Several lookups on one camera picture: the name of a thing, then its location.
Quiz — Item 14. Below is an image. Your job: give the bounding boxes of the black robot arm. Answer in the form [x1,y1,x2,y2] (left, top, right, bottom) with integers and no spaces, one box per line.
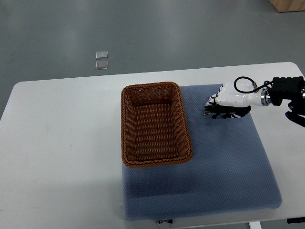
[268,76,305,127]

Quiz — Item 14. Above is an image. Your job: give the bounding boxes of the black cable loop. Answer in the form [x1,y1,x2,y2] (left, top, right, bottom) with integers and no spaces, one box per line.
[234,76,274,94]

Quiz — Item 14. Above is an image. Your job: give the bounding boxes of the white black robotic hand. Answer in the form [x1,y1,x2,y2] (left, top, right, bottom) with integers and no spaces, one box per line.
[205,83,270,119]

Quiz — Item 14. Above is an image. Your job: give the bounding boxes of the black table control panel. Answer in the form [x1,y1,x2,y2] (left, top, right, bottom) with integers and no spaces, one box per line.
[286,217,305,224]

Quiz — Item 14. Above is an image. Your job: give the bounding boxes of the dark toy crocodile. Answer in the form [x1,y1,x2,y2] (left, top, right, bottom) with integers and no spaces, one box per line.
[204,104,236,119]

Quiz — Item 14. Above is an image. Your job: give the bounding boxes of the upper metal floor plate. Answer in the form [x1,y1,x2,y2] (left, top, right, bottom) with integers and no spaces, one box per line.
[95,51,108,60]

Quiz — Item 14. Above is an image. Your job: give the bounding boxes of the blue grey foam mat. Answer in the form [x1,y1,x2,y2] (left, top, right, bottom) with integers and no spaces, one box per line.
[122,84,282,221]

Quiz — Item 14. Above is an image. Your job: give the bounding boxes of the wooden box corner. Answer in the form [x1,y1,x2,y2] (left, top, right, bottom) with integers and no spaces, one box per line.
[269,0,305,13]

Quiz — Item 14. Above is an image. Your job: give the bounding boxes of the lower metal floor plate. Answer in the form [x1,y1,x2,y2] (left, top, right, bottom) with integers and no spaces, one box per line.
[96,60,109,70]

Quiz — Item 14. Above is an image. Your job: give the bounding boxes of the metal floor plate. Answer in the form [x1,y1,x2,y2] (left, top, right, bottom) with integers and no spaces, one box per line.
[96,60,109,70]
[95,51,108,60]

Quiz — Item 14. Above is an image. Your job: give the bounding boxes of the brown wicker basket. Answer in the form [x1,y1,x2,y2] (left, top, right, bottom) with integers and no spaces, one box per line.
[121,82,193,168]

